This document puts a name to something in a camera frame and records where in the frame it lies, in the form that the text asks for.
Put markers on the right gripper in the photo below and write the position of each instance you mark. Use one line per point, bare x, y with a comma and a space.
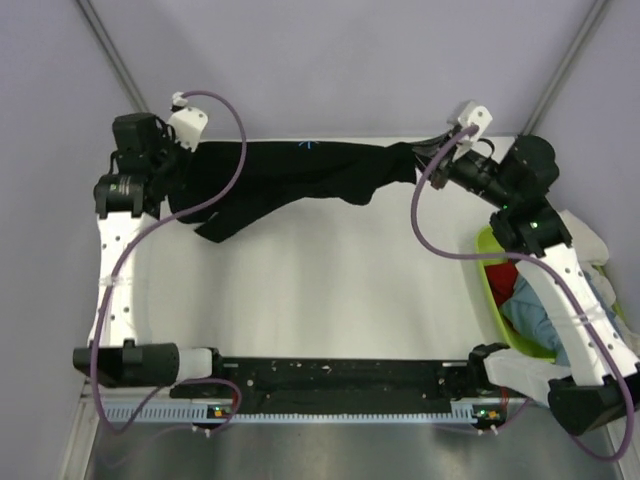
441, 176

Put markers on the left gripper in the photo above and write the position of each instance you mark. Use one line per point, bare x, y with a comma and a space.
167, 137

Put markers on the black t shirt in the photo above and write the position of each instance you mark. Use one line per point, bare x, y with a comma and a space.
276, 174

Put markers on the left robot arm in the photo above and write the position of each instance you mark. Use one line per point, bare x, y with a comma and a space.
120, 352

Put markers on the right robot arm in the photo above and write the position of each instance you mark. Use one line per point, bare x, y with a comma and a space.
600, 383

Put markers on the green plastic bin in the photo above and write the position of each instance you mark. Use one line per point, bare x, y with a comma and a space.
511, 337

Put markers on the red t shirt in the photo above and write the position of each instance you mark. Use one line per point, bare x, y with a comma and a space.
503, 280

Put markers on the blue t shirt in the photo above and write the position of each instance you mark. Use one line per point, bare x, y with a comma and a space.
529, 318

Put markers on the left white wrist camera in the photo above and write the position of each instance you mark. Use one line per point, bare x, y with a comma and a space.
188, 122

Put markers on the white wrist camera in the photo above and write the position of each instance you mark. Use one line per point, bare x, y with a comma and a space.
468, 114
188, 122

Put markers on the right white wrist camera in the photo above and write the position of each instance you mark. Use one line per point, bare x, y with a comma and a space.
468, 114

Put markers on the left aluminium frame post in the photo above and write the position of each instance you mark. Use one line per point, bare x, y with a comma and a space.
111, 54

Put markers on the aluminium frame post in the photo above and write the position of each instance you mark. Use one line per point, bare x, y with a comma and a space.
589, 26
111, 54

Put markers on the right aluminium frame post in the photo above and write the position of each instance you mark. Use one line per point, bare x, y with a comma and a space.
589, 26

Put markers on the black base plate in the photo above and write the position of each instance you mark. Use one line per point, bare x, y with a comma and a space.
340, 386

